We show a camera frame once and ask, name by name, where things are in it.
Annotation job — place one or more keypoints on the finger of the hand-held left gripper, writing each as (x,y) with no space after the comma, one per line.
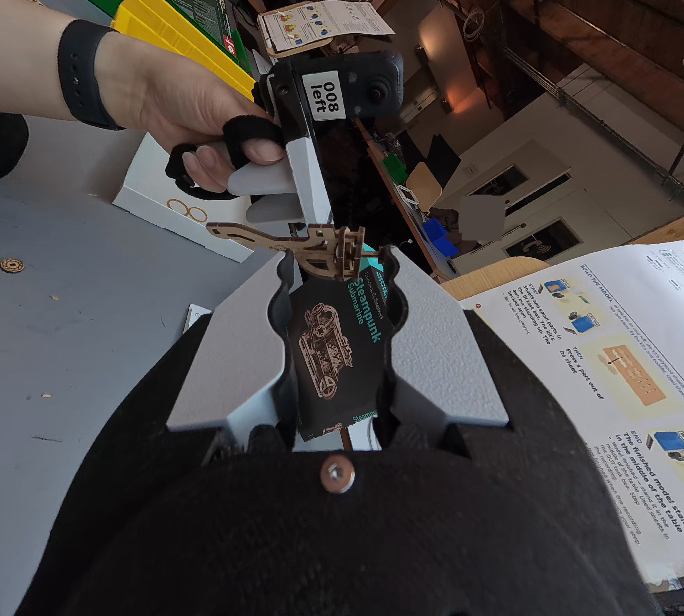
(307,183)

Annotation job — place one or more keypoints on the white cardboard box tray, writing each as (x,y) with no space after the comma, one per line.
(144,188)

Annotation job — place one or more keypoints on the stacked yellow plastic bins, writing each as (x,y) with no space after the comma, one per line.
(160,23)

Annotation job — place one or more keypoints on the black wristband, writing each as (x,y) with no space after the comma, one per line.
(80,76)

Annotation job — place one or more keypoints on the person's left hand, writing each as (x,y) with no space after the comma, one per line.
(176,98)

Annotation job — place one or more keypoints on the dark model kit box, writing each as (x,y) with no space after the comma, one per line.
(342,359)

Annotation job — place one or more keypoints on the small green bin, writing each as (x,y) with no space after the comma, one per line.
(394,167)

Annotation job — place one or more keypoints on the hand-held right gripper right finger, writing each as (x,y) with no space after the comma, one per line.
(449,365)

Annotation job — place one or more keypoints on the small wooden disc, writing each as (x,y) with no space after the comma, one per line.
(19,266)

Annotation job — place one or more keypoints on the clipboard with paper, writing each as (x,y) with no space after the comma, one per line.
(320,23)

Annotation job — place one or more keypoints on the white printed instruction sheet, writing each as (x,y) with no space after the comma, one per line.
(614,317)

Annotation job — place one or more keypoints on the tan rubber bands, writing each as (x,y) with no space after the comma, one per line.
(188,210)

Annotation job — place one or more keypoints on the blue plastic bins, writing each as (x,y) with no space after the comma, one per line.
(435,231)

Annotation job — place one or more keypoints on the wooden model assembly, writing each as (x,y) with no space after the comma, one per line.
(320,253)

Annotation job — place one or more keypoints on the black wrist rest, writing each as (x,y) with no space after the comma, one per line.
(10,146)

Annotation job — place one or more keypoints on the wooden chair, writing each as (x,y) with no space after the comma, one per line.
(425,186)

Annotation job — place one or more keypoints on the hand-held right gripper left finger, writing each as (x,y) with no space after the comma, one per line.
(235,359)

